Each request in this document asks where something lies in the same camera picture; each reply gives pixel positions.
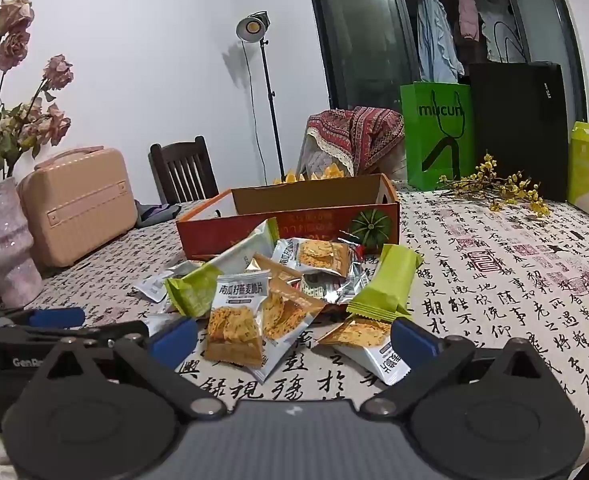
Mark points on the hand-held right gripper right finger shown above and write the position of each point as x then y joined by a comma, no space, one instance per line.
414,342

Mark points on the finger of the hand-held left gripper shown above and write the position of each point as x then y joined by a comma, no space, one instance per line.
57,317
104,331

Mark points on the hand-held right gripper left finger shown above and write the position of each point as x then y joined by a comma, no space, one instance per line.
174,342

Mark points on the green white snack bag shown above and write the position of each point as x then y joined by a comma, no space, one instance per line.
194,292

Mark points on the pile of snack packets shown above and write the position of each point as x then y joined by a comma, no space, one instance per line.
234,325

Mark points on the green snack bar wrapper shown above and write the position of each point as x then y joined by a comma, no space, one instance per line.
384,285

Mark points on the orange cardboard box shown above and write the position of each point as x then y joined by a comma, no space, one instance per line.
299,199

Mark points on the pink hard-shell case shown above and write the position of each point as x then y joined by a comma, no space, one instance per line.
79,205

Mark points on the grey purple cloth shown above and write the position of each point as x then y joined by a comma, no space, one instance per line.
154,212

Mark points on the dark wooden chair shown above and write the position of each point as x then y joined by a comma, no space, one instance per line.
179,165

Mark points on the yellow flower branch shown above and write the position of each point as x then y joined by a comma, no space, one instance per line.
489,180

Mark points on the orange paper flowers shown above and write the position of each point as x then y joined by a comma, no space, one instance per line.
294,176

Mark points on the grey upholstered chair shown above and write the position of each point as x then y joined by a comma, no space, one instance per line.
319,160

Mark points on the green paper bag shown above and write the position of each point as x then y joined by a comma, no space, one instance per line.
434,135

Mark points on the red patterned cloth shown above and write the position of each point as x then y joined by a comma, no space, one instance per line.
359,135

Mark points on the black paper bag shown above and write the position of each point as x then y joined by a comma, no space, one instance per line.
514,125

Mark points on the dried pink roses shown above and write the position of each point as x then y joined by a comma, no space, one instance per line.
14,12

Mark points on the light blue hanging shirt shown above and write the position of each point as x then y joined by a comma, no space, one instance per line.
434,35

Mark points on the black sliding glass door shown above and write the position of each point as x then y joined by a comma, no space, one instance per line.
354,35

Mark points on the white hanging garment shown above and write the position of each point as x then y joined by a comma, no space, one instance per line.
494,35

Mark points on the studio light on stand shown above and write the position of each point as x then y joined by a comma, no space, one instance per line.
252,27

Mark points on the pink hanging garment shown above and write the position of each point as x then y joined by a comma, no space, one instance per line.
468,15

